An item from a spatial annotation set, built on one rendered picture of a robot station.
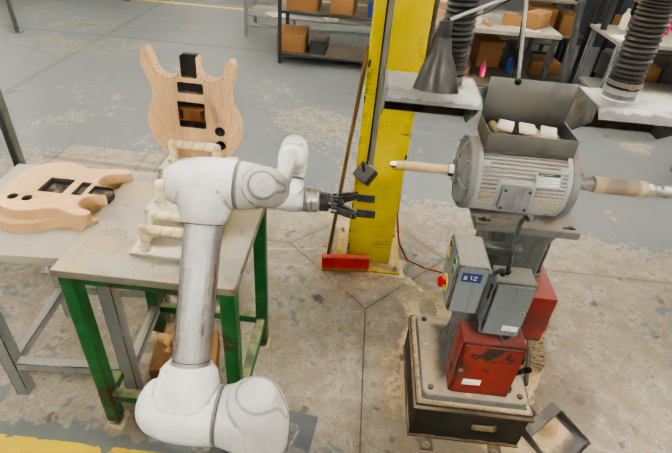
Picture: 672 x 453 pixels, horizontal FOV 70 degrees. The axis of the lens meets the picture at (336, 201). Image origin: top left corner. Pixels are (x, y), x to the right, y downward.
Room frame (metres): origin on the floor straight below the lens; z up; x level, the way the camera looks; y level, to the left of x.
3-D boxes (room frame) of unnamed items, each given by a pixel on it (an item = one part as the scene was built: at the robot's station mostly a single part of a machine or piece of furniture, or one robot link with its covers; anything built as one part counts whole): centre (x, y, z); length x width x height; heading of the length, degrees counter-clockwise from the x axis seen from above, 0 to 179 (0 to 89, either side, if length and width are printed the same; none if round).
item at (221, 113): (1.61, 0.55, 1.33); 0.35 x 0.04 x 0.40; 87
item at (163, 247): (1.29, 0.56, 0.94); 0.27 x 0.15 x 0.01; 88
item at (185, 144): (1.57, 0.55, 1.20); 0.20 x 0.03 x 0.03; 87
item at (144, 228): (1.25, 0.56, 1.04); 0.20 x 0.03 x 0.03; 87
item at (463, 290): (1.20, -0.51, 0.99); 0.24 x 0.21 x 0.26; 88
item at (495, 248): (1.33, -0.60, 1.02); 0.13 x 0.04 x 0.04; 88
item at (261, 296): (1.64, 0.32, 0.45); 0.05 x 0.05 x 0.90; 88
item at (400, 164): (1.46, -0.29, 1.25); 0.18 x 0.03 x 0.03; 88
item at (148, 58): (1.61, 0.68, 1.49); 0.07 x 0.04 x 0.10; 87
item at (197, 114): (1.60, 0.55, 1.31); 0.10 x 0.03 x 0.05; 87
